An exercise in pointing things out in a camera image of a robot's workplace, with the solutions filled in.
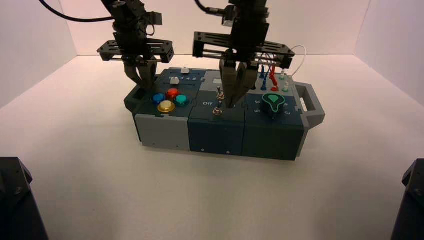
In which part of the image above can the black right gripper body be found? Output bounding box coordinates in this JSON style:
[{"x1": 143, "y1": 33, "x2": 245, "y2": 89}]
[{"x1": 192, "y1": 19, "x2": 296, "y2": 70}]

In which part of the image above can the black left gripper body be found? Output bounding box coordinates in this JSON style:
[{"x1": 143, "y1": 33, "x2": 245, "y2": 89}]
[{"x1": 96, "y1": 19, "x2": 175, "y2": 64}]

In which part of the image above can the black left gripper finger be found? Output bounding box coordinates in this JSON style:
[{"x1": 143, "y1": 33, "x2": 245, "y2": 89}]
[
  {"x1": 124, "y1": 62, "x2": 145, "y2": 89},
  {"x1": 140, "y1": 62, "x2": 159, "y2": 90}
]

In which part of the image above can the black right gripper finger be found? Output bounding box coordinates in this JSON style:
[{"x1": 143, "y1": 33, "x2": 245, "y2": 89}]
[
  {"x1": 231, "y1": 63, "x2": 258, "y2": 109},
  {"x1": 220, "y1": 62, "x2": 239, "y2": 109}
]

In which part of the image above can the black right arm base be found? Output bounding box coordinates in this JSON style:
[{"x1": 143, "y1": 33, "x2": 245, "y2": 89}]
[{"x1": 390, "y1": 158, "x2": 424, "y2": 240}]

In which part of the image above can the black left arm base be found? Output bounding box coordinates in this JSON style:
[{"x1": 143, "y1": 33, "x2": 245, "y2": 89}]
[{"x1": 0, "y1": 157, "x2": 50, "y2": 240}]

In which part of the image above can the blue banana plug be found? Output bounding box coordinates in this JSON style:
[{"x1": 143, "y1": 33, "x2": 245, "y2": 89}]
[{"x1": 259, "y1": 64, "x2": 270, "y2": 92}]

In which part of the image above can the red banana plug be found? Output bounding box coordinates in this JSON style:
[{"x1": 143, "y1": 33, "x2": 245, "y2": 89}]
[{"x1": 268, "y1": 66, "x2": 280, "y2": 92}]

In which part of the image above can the red push button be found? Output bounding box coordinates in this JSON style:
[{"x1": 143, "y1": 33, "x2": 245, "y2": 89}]
[{"x1": 165, "y1": 88, "x2": 180, "y2": 102}]

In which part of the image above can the yellow push button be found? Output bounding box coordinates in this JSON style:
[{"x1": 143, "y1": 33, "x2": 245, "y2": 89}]
[{"x1": 157, "y1": 100, "x2": 176, "y2": 114}]

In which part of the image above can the black green rotary knob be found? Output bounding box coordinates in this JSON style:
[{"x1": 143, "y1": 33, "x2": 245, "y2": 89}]
[{"x1": 262, "y1": 93, "x2": 286, "y2": 119}]

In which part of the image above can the teal push button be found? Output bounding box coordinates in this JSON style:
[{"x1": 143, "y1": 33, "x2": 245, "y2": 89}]
[{"x1": 173, "y1": 94, "x2": 190, "y2": 108}]

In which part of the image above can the grey and blue control box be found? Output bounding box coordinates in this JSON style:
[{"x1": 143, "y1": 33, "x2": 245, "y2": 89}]
[{"x1": 123, "y1": 67, "x2": 326, "y2": 162}]

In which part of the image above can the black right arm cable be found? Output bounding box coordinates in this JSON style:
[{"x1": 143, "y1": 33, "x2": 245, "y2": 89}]
[{"x1": 194, "y1": 0, "x2": 233, "y2": 16}]

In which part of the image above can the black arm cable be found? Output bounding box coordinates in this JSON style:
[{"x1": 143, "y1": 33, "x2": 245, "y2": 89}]
[
  {"x1": 39, "y1": 0, "x2": 115, "y2": 23},
  {"x1": 194, "y1": 0, "x2": 233, "y2": 16}
]

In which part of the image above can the white cable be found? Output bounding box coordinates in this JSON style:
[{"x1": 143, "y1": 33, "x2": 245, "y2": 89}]
[{"x1": 290, "y1": 45, "x2": 307, "y2": 77}]

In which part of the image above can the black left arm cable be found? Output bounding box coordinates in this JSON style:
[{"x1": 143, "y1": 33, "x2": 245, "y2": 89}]
[{"x1": 39, "y1": 0, "x2": 115, "y2": 23}]

